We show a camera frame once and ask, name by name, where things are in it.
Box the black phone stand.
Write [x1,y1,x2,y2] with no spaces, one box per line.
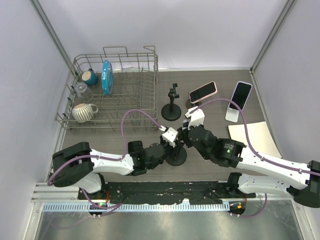
[161,83,182,122]
[165,142,187,167]

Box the lilac case phone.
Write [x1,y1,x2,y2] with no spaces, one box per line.
[182,120,189,129]
[231,81,253,110]

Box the white slotted cable duct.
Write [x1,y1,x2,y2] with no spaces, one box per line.
[42,201,230,213]

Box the aluminium frame post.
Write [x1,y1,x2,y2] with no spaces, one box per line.
[250,0,297,74]
[29,0,78,76]

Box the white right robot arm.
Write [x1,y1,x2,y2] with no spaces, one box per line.
[178,125,320,208]

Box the left aluminium frame post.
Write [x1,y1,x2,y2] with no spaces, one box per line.
[29,0,78,76]

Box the black front phone stand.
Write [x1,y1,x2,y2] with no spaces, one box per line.
[161,83,182,122]

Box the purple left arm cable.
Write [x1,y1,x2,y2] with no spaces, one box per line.
[47,109,166,187]

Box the white angled phone stand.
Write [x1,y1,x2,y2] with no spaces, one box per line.
[225,105,240,123]

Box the striped white mug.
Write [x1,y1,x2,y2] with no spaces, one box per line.
[71,103,99,123]

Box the pink case phone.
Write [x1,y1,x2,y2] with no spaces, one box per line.
[189,81,218,104]

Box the right aluminium frame post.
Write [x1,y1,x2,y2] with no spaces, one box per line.
[250,0,297,74]

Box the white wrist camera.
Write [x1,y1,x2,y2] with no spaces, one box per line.
[184,106,205,129]
[159,125,179,148]

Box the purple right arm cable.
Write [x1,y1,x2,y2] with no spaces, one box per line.
[189,97,320,175]

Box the grey wire dish rack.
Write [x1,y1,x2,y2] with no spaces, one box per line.
[55,45,158,131]

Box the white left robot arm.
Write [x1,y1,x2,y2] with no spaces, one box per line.
[47,140,187,200]

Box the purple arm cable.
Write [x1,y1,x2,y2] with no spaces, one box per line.
[189,97,320,175]
[47,109,166,187]

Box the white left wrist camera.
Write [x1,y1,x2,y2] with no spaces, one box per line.
[159,125,179,148]

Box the wooden round phone stand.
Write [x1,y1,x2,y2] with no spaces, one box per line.
[185,99,198,109]

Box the blue ceramic mug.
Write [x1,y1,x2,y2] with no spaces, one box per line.
[81,68,99,86]

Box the blue plate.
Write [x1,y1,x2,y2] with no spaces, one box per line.
[101,59,114,96]

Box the clear drinking glass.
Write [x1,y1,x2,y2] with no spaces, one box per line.
[74,82,93,101]

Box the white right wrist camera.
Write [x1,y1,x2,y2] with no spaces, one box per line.
[184,106,205,129]

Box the white flat board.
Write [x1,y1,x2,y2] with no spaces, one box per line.
[228,121,282,159]

